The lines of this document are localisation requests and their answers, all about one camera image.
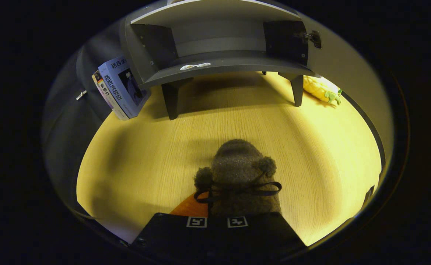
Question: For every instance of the grey shoe cabinet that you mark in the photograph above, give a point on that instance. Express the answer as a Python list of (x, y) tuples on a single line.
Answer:
[(215, 62)]

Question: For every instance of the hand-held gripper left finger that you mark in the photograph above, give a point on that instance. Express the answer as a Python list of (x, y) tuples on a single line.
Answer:
[(175, 235)]

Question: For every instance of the white spine book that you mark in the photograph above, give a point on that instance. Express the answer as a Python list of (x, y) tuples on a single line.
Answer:
[(105, 94)]

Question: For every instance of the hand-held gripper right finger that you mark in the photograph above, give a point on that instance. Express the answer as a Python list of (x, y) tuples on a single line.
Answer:
[(259, 235)]

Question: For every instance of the brown fuzzy shoe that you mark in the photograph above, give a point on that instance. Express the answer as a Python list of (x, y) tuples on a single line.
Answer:
[(237, 165)]

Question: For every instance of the black backdrop cloth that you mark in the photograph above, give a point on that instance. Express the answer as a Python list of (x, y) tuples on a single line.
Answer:
[(64, 129)]

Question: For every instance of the small white clip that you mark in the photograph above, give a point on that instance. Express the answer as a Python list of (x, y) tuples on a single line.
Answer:
[(81, 95)]

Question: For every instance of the yellow plush toy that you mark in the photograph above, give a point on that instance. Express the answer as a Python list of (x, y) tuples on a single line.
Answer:
[(320, 88)]

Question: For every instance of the blue cover book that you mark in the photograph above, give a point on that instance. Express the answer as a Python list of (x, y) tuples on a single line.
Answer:
[(125, 86)]

